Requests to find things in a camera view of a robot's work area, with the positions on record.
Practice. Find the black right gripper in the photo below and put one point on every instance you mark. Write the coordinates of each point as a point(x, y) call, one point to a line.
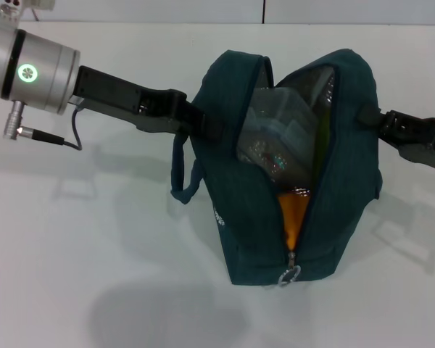
point(424, 139)

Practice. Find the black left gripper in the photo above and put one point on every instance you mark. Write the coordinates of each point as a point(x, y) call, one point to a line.
point(123, 98)

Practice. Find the green cucumber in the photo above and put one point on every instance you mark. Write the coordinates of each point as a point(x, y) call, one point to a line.
point(323, 145)

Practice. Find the dark teal insulated lunch bag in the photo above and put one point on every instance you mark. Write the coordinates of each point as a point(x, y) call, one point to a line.
point(232, 188)

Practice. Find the clear container with blue-rimmed lid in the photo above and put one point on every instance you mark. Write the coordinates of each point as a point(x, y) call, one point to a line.
point(279, 130)

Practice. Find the orange pear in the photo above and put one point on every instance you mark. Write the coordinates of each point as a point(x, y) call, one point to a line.
point(291, 217)

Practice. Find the white and silver left arm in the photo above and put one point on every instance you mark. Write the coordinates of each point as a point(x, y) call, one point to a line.
point(25, 69)

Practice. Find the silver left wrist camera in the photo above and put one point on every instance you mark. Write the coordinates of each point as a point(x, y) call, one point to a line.
point(30, 3)

